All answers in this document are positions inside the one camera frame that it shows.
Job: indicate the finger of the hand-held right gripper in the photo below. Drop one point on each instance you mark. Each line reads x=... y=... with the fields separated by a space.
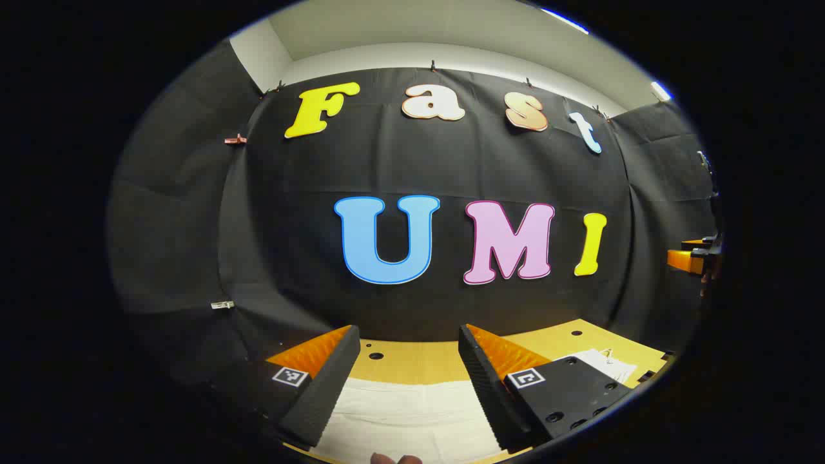
x=695 y=244
x=683 y=260

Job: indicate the black backdrop cloth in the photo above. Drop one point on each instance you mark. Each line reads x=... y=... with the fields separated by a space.
x=290 y=225

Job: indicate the ceiling light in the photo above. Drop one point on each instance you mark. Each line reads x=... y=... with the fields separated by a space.
x=660 y=91

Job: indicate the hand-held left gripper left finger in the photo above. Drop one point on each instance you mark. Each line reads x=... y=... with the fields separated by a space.
x=322 y=399

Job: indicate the pink clip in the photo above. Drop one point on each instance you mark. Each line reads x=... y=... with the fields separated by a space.
x=236 y=139

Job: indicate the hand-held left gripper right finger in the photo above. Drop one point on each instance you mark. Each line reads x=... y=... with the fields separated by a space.
x=490 y=399

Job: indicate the white clip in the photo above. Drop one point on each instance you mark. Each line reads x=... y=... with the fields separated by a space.
x=222 y=304

